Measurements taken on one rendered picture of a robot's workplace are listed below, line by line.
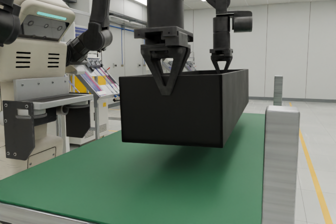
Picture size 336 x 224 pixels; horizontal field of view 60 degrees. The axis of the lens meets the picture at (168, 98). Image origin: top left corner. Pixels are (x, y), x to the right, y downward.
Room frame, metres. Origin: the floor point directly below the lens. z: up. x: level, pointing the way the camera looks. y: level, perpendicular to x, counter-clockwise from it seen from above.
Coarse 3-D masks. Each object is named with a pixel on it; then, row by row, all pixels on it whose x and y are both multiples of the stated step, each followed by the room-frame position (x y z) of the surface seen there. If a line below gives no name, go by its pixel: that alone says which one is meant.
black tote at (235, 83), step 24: (192, 72) 0.93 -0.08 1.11; (216, 72) 1.00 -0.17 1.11; (240, 72) 0.71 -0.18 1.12; (120, 96) 0.48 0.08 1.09; (144, 96) 0.47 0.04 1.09; (168, 96) 0.46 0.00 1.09; (192, 96) 0.44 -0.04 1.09; (216, 96) 0.43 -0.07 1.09; (240, 96) 0.70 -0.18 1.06; (144, 120) 0.47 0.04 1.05; (168, 120) 0.46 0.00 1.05; (192, 120) 0.44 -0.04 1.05; (216, 120) 0.43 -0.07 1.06; (168, 144) 0.46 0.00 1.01; (192, 144) 0.44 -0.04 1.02; (216, 144) 0.43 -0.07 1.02
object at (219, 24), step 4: (216, 16) 0.98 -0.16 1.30; (220, 16) 0.97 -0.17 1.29; (224, 16) 0.97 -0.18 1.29; (228, 16) 0.97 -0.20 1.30; (232, 16) 0.97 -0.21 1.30; (216, 20) 0.97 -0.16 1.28; (220, 20) 0.97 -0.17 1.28; (224, 20) 0.97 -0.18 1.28; (228, 20) 0.97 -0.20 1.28; (232, 20) 0.97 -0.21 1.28; (216, 24) 0.97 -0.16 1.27; (220, 24) 0.97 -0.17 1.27; (224, 24) 0.97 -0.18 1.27; (228, 24) 0.97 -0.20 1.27; (232, 24) 0.97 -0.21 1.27; (216, 28) 0.97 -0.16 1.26; (220, 28) 0.97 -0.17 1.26; (224, 28) 0.97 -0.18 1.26; (228, 28) 0.97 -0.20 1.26; (232, 28) 0.98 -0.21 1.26
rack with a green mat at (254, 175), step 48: (96, 144) 0.68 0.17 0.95; (144, 144) 0.68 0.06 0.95; (240, 144) 0.68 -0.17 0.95; (288, 144) 0.26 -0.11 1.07; (0, 192) 0.42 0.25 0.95; (48, 192) 0.42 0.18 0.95; (96, 192) 0.42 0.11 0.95; (144, 192) 0.42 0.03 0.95; (192, 192) 0.42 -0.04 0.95; (240, 192) 0.42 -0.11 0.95; (288, 192) 0.26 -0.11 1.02
